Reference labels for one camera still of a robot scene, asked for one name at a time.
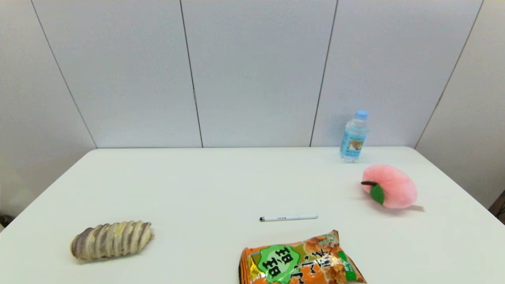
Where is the orange green snack bag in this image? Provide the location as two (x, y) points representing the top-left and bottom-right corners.
(238, 230), (368, 284)

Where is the pink plush peach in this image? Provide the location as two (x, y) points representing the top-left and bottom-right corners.
(361, 164), (426, 213)

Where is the clear water bottle blue cap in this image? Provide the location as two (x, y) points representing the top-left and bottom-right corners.
(340, 109), (370, 163)

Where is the striped brown bread roll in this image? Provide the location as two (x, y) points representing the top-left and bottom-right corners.
(70, 220), (155, 261)

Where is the dark brown furniture piece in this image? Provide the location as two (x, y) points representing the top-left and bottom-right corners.
(488, 191), (505, 224)

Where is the white pen with black tip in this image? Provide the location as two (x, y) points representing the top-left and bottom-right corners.
(259, 214), (319, 222)

